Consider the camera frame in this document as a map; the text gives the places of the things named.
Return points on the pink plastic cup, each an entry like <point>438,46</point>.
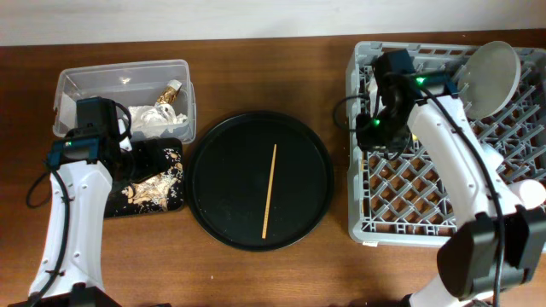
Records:
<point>530,192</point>

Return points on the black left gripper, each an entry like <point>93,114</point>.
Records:
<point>151,159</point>

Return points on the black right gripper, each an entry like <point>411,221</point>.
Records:
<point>367,141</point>

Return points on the peanut shells and rice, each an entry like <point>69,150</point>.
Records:
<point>163,192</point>

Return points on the black rectangular waste tray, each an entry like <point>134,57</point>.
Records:
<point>116,206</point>

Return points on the brown paper wrapper stick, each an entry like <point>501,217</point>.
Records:
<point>170,93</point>

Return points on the round black serving tray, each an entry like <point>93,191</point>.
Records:
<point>226,181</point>

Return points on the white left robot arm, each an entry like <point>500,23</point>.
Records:
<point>83,172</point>

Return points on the blue plastic cup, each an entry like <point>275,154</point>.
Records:
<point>492,155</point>

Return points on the clear plastic waste bin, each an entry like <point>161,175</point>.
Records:
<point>133,84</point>

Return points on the grey plastic dishwasher rack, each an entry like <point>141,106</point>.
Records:
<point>403,202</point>

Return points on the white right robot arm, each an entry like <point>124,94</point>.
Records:
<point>500,227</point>

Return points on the grey round plate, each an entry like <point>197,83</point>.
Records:
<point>489,79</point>

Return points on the white paper napkin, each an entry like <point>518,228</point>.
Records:
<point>143,118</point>

